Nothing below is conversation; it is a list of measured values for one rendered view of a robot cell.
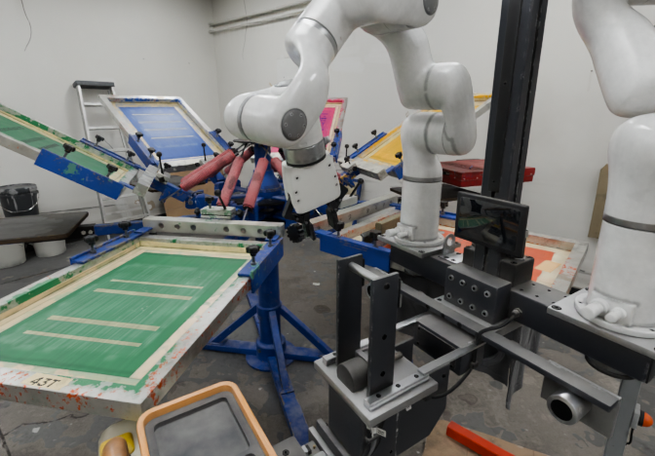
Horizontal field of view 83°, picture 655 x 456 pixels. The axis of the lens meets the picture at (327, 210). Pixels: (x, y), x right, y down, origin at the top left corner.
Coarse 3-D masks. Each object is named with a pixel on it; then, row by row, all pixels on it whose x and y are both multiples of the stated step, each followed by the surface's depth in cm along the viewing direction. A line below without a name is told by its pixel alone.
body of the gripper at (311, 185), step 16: (320, 160) 65; (288, 176) 67; (304, 176) 67; (320, 176) 68; (336, 176) 70; (288, 192) 69; (304, 192) 68; (320, 192) 70; (336, 192) 72; (304, 208) 70
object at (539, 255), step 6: (444, 234) 155; (528, 252) 135; (534, 252) 135; (540, 252) 135; (546, 252) 135; (552, 252) 135; (534, 258) 130; (540, 258) 130; (546, 258) 130; (552, 258) 130; (534, 264) 125
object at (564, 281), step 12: (384, 216) 168; (348, 228) 152; (360, 228) 154; (372, 228) 162; (528, 240) 145; (540, 240) 142; (552, 240) 140; (564, 240) 138; (576, 252) 126; (396, 264) 121; (564, 264) 116; (576, 264) 116; (564, 276) 108; (576, 276) 116; (564, 288) 100
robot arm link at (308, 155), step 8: (328, 136) 68; (320, 144) 64; (288, 152) 64; (296, 152) 63; (304, 152) 63; (312, 152) 64; (320, 152) 65; (288, 160) 66; (296, 160) 64; (304, 160) 64; (312, 160) 64
